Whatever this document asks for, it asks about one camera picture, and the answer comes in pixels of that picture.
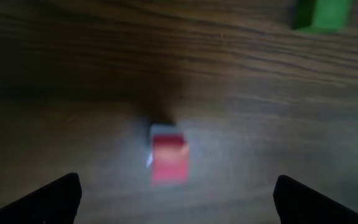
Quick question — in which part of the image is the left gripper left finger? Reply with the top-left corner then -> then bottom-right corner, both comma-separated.
0,172 -> 83,224

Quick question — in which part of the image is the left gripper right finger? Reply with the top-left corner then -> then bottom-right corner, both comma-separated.
272,174 -> 358,224

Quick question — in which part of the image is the red cube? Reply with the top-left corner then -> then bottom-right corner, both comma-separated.
150,134 -> 190,185

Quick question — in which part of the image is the green cube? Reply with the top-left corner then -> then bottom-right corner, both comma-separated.
291,0 -> 354,35

